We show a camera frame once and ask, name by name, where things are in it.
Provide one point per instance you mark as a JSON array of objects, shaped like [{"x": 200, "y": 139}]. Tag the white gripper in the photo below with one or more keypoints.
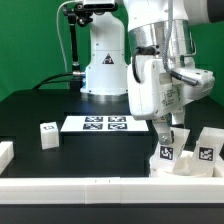
[{"x": 158, "y": 94}]

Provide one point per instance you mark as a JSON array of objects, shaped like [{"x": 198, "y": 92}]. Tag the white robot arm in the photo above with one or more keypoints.
[{"x": 144, "y": 48}]

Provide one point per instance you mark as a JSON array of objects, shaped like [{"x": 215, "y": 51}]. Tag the white tag sheet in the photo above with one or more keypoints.
[{"x": 103, "y": 124}]

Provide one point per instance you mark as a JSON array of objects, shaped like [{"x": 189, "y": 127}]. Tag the white camera on stand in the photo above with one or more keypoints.
[{"x": 99, "y": 5}]

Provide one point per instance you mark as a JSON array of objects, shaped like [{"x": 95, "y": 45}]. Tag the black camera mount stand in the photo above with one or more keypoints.
[{"x": 76, "y": 16}]

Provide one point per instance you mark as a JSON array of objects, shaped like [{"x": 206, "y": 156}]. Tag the white U-shaped obstacle wall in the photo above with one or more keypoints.
[{"x": 111, "y": 190}]

